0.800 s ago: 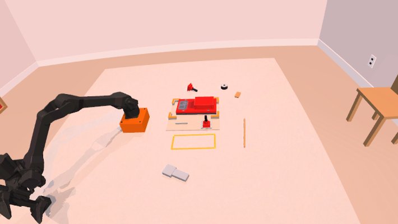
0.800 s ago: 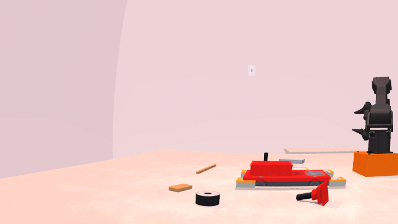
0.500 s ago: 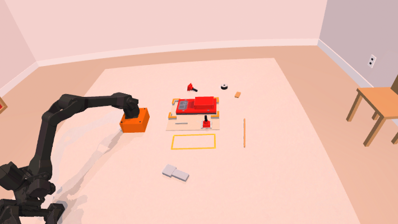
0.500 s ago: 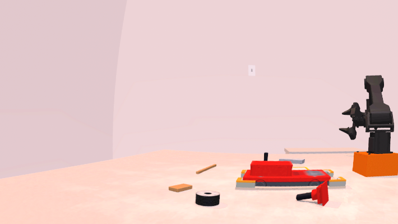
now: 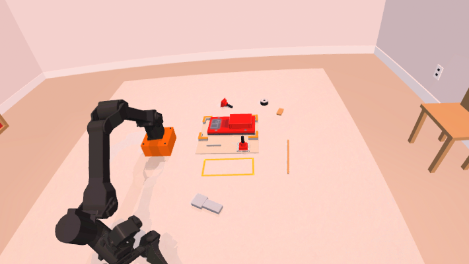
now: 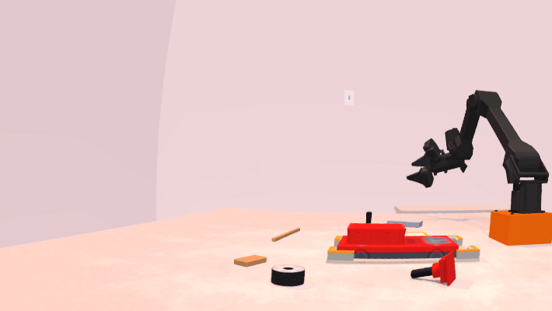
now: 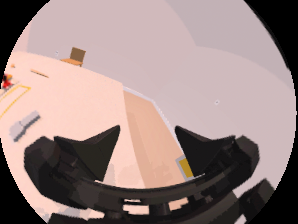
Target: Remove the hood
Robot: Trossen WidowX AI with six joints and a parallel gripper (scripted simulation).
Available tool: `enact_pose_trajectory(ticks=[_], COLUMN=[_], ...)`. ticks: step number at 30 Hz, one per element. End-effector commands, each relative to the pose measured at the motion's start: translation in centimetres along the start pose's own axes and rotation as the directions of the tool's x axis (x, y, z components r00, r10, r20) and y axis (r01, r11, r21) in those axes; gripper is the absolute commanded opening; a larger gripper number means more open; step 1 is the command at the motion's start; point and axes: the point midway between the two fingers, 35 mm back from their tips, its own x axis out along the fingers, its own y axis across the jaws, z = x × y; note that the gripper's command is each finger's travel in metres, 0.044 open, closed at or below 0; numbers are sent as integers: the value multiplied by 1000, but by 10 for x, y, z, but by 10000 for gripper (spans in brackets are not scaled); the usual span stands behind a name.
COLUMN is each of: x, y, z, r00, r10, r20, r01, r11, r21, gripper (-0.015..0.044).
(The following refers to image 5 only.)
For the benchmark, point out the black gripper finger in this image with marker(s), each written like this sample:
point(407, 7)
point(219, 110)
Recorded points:
point(155, 255)

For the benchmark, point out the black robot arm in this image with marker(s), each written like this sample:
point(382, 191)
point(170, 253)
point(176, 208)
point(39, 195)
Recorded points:
point(81, 226)

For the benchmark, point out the black toy tyre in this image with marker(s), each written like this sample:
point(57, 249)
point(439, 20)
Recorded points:
point(264, 101)

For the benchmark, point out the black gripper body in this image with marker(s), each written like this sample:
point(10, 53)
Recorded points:
point(126, 253)

